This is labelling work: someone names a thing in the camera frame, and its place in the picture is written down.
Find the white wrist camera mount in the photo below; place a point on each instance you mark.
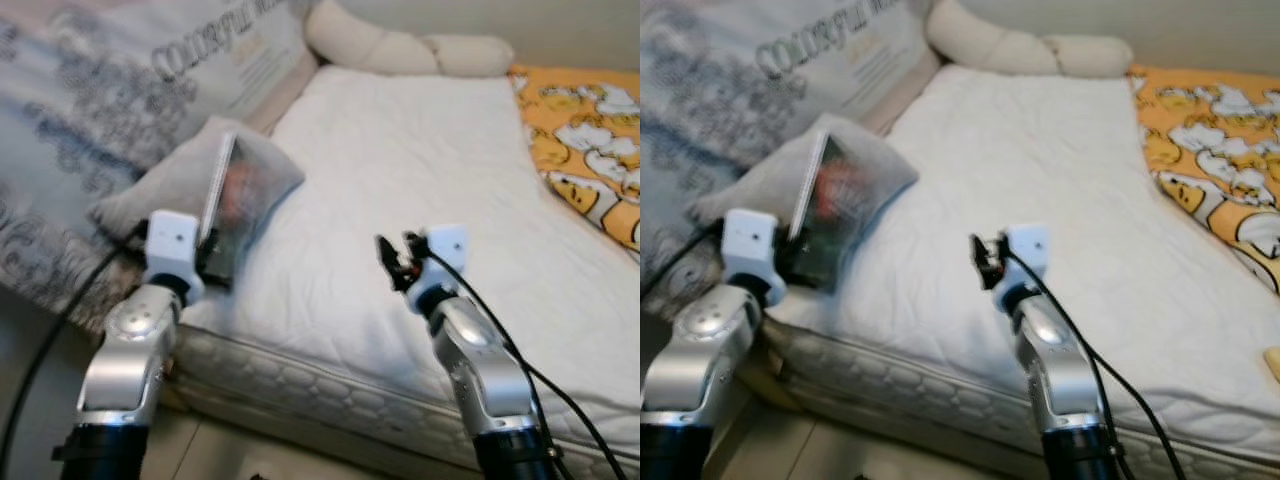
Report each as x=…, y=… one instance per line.
x=170, y=245
x=445, y=245
x=1030, y=245
x=750, y=245

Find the blue grey swirl duvet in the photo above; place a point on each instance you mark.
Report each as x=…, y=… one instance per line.
x=80, y=90
x=700, y=90

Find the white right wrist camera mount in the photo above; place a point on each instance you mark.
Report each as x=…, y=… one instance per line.
x=445, y=245
x=1030, y=245

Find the small beige object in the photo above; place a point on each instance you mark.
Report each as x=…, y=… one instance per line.
x=1272, y=365

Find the yellow cartoon bear blanket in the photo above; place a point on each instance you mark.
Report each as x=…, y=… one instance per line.
x=1210, y=130
x=590, y=130

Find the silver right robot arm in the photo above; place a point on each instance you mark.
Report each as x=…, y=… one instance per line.
x=480, y=370
x=1055, y=370

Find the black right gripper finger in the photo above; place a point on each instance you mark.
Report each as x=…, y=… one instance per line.
x=386, y=255
x=998, y=242
x=410, y=242
x=978, y=255

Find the grey pillow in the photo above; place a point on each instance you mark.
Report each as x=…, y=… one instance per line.
x=160, y=185
x=755, y=180

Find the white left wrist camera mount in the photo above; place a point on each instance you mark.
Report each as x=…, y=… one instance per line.
x=170, y=245
x=750, y=245

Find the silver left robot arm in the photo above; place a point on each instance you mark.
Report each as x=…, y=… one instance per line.
x=700, y=360
x=130, y=360

